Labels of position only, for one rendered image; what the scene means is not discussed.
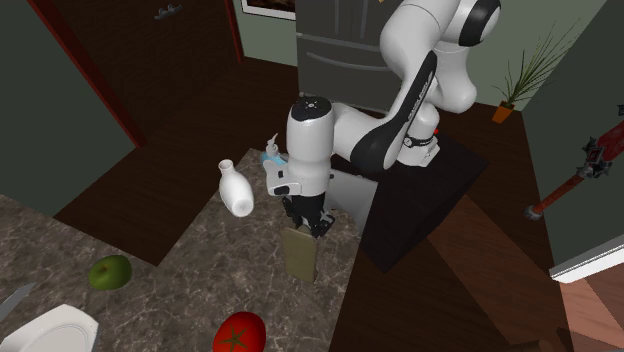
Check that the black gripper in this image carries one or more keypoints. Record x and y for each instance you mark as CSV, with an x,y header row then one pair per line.
x,y
303,206

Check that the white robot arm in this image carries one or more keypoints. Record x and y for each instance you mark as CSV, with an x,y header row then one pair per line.
x,y
312,141

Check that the olive green flat slab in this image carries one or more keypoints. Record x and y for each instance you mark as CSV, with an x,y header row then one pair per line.
x,y
300,254

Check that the blue soap dispenser bottle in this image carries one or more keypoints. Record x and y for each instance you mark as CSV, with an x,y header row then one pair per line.
x,y
273,152

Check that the white ceramic vase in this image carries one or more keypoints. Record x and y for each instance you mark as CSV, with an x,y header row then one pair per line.
x,y
235,193

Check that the dark robot stand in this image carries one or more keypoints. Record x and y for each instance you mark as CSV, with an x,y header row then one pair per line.
x,y
419,204

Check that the red tomato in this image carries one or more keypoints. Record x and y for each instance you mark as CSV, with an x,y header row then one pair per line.
x,y
240,333

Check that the grey refrigerator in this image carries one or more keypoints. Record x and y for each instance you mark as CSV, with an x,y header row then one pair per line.
x,y
341,53

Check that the green apple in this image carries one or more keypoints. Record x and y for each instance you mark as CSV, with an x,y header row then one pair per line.
x,y
110,273

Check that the dark wooden door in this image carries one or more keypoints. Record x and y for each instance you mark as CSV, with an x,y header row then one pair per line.
x,y
151,63

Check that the potted green plant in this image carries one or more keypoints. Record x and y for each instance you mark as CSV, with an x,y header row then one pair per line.
x,y
521,78

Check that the red ornate staff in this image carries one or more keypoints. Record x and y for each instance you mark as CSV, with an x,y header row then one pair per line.
x,y
583,166

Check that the white plate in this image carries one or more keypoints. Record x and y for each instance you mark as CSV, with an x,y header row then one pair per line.
x,y
53,333

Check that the grey knife blade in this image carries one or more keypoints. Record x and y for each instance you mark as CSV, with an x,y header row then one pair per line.
x,y
13,300

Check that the framed wall picture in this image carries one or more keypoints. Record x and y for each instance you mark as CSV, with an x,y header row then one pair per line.
x,y
269,8

